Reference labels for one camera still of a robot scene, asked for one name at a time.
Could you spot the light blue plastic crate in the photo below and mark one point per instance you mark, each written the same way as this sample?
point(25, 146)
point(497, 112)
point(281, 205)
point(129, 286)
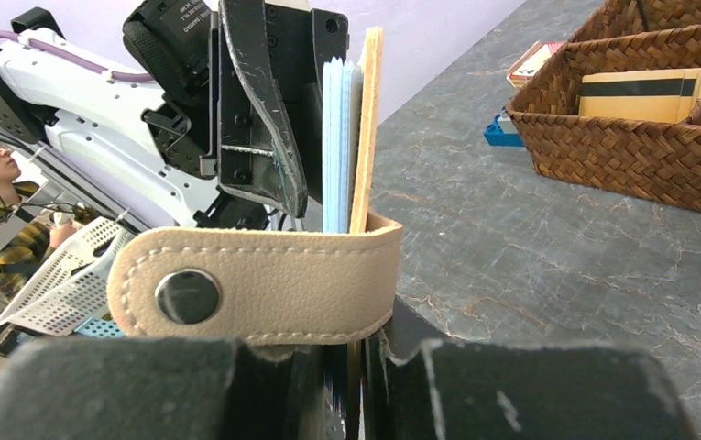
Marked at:
point(99, 328)

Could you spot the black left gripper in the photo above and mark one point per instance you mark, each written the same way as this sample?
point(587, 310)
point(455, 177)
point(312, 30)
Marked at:
point(241, 102)

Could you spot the beige leather card holder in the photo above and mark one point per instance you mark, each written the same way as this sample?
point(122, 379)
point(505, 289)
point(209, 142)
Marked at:
point(274, 288)

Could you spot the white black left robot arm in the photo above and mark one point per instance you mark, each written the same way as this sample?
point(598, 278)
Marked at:
point(89, 110)

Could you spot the white plastic mesh basket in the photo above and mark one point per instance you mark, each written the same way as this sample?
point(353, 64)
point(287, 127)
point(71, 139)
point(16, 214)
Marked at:
point(69, 288)

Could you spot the playing card box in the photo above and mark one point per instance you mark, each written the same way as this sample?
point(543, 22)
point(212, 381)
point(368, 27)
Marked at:
point(525, 67)

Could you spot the brown woven divided basket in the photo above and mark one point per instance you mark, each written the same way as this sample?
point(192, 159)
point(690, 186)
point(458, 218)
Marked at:
point(656, 161)

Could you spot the seated person in plaid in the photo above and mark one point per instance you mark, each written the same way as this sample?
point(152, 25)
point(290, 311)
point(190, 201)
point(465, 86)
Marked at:
point(37, 240)

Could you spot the blue toy brick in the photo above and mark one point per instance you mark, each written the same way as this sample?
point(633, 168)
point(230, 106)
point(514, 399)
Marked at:
point(502, 133)

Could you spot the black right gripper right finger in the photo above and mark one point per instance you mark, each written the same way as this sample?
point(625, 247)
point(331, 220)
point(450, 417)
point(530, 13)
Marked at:
point(420, 383)

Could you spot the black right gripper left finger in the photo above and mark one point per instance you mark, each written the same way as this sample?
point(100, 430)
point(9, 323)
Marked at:
point(161, 388)

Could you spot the yellow cards in basket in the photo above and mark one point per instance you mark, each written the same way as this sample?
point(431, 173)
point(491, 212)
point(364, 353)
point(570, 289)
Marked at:
point(666, 96)

